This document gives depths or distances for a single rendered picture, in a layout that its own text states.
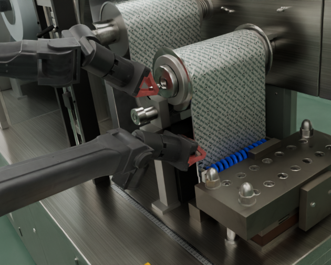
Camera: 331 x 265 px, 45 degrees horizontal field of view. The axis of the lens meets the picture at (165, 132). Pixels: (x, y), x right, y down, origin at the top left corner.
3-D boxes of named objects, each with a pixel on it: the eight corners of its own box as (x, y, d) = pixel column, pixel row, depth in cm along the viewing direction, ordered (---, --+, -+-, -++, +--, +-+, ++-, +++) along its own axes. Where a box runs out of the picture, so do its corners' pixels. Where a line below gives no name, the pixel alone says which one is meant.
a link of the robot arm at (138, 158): (143, 155, 73) (109, 131, 76) (118, 205, 77) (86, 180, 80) (172, 148, 84) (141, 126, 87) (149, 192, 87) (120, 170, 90)
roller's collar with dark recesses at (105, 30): (91, 46, 107) (86, 22, 104) (110, 41, 110) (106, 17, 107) (102, 49, 102) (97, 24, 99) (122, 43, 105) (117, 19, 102)
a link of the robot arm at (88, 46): (78, 70, 74) (95, 46, 73) (66, 53, 79) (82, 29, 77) (105, 84, 79) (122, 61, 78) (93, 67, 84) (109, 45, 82)
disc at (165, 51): (154, 100, 99) (149, 41, 92) (156, 99, 99) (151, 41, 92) (192, 120, 88) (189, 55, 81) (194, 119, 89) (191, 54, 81)
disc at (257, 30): (228, 72, 111) (228, 19, 104) (229, 72, 112) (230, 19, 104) (269, 87, 101) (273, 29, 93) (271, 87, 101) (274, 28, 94)
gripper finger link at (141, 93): (157, 108, 89) (127, 93, 82) (138, 100, 94) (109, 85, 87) (170, 81, 89) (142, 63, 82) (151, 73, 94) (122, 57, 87)
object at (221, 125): (197, 176, 96) (190, 105, 88) (264, 142, 108) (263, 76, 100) (198, 176, 96) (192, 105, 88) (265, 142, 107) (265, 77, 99)
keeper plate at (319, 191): (298, 227, 91) (299, 187, 87) (324, 208, 96) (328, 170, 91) (307, 232, 89) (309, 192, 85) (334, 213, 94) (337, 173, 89)
